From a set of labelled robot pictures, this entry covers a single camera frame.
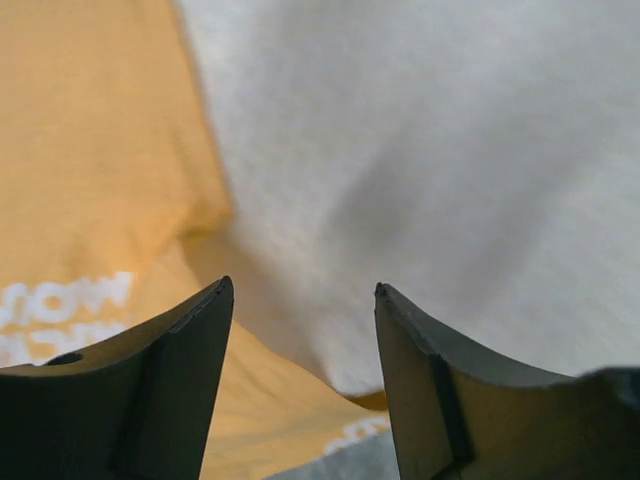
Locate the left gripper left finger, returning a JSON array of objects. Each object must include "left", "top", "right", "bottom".
[{"left": 1, "top": 277, "right": 234, "bottom": 479}]

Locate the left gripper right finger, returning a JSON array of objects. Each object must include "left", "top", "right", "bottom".
[{"left": 375, "top": 283, "right": 639, "bottom": 479}]

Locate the blue and orange pillowcase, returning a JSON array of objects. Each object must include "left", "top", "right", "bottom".
[{"left": 1, "top": 0, "right": 390, "bottom": 479}]

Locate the cream pillow yellow trim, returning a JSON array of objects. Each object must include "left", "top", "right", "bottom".
[{"left": 182, "top": 1, "right": 639, "bottom": 395}]

